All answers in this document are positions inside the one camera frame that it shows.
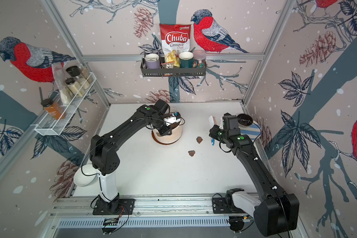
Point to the small snack packet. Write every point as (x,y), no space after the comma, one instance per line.
(168,65)

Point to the orange spice jar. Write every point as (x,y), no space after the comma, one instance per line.
(53,109)

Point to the green mug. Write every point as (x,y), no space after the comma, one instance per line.
(186,60)

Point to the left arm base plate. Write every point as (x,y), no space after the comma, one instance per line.
(118,207)

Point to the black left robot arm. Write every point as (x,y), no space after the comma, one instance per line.
(103,149)

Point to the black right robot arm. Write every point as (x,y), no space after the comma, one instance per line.
(274,211)

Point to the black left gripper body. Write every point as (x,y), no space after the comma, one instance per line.
(164,129)

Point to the pink lidded glass jar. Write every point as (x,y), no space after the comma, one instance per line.
(199,59)

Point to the tall black lid spice jar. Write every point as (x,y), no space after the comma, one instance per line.
(75,72)

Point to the small black bowl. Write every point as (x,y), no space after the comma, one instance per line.
(245,120)

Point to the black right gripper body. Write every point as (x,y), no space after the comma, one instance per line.
(217,133)

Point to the blue striped plate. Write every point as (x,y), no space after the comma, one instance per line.
(253,131)

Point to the brown dried mud flake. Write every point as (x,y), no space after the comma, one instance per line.
(191,153)

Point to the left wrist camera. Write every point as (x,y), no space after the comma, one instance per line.
(172,118)

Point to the red Chuba chips bag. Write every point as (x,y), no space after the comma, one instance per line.
(175,40)

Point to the clear plastic bag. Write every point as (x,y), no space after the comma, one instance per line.
(59,76)

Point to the terracotta pot saucer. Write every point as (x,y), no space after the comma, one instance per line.
(166,140)

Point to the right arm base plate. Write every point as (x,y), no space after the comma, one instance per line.
(220,206)

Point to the dark metal wall shelf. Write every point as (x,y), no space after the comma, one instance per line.
(175,71)

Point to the cream ceramic flower pot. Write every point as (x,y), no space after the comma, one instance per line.
(177,129)

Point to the white wire spice rack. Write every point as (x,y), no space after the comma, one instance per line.
(48,126)

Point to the white ceramic bowl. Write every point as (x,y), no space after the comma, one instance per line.
(86,176)

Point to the purple mug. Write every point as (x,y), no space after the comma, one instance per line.
(152,61)

